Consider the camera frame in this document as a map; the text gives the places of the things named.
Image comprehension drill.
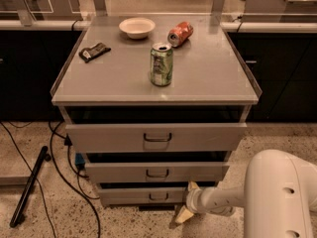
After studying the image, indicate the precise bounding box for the grey bottom drawer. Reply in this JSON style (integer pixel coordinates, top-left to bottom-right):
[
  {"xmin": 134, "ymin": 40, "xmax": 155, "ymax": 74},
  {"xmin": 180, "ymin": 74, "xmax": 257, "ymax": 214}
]
[{"xmin": 98, "ymin": 186, "xmax": 186, "ymax": 206}]

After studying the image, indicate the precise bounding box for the blue plug connector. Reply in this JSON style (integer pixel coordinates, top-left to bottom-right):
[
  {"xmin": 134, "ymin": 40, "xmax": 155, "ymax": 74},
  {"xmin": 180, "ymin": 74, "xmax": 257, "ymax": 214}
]
[{"xmin": 74, "ymin": 153, "xmax": 85, "ymax": 171}]

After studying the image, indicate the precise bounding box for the black floor cable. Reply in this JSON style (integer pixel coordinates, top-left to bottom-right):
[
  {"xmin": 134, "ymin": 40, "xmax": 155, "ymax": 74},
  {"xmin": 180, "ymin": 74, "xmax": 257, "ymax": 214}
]
[{"xmin": 0, "ymin": 120, "xmax": 102, "ymax": 238}]

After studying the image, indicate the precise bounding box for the grey top drawer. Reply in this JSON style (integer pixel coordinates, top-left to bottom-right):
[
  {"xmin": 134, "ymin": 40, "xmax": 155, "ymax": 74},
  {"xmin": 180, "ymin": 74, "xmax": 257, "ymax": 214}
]
[{"xmin": 66, "ymin": 123, "xmax": 247, "ymax": 153}]

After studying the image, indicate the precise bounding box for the grey middle drawer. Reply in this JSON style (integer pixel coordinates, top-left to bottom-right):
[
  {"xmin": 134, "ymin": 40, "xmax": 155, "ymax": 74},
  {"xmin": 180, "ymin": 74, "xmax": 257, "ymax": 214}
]
[{"xmin": 85, "ymin": 162, "xmax": 229, "ymax": 183}]

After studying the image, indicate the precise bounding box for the green soda can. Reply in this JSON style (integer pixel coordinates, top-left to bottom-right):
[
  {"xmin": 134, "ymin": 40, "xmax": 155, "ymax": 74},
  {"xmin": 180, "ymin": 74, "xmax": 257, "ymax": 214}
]
[{"xmin": 150, "ymin": 43, "xmax": 173, "ymax": 86}]

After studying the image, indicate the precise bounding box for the white horizontal rail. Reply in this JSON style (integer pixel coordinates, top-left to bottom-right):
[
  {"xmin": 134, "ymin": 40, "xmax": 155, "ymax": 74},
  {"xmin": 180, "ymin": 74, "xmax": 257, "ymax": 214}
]
[{"xmin": 0, "ymin": 20, "xmax": 317, "ymax": 34}]

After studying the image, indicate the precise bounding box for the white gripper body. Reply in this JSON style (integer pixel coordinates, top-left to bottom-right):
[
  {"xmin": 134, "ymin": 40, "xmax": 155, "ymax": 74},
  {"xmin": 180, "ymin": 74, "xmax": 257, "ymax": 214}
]
[{"xmin": 186, "ymin": 187, "xmax": 212, "ymax": 213}]

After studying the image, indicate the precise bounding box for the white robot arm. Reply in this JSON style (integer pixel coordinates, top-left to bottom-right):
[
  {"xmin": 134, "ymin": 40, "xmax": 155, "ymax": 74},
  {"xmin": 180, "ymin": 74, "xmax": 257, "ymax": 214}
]
[{"xmin": 175, "ymin": 150, "xmax": 317, "ymax": 238}]

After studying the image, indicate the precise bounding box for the grey drawer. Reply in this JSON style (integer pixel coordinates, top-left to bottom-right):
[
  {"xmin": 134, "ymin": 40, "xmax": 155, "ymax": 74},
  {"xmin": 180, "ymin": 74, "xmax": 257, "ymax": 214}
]
[
  {"xmin": 66, "ymin": 123, "xmax": 247, "ymax": 153},
  {"xmin": 98, "ymin": 186, "xmax": 186, "ymax": 206},
  {"xmin": 85, "ymin": 162, "xmax": 229, "ymax": 183}
]

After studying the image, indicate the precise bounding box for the white bowl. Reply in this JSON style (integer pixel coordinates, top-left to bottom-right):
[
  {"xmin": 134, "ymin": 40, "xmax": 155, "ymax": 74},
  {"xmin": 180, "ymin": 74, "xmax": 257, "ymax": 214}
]
[{"xmin": 119, "ymin": 17, "xmax": 156, "ymax": 40}]

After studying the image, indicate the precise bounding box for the orange soda can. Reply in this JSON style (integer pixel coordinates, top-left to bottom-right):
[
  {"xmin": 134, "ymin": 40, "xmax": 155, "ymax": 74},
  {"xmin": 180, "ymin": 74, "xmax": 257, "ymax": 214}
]
[{"xmin": 167, "ymin": 22, "xmax": 193, "ymax": 48}]

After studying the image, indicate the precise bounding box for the dark snack packet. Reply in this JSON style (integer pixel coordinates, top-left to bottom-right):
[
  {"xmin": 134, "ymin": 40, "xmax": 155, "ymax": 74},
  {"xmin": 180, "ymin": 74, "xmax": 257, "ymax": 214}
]
[{"xmin": 78, "ymin": 43, "xmax": 111, "ymax": 63}]

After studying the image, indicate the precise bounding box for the grey drawer cabinet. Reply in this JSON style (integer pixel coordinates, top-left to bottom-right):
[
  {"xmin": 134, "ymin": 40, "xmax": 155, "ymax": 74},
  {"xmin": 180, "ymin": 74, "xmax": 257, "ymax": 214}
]
[{"xmin": 50, "ymin": 14, "xmax": 263, "ymax": 212}]

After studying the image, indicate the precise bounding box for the black bar on floor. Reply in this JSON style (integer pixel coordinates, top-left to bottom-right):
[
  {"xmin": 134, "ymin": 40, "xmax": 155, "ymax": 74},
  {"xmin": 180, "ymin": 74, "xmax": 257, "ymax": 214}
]
[{"xmin": 9, "ymin": 146, "xmax": 49, "ymax": 228}]

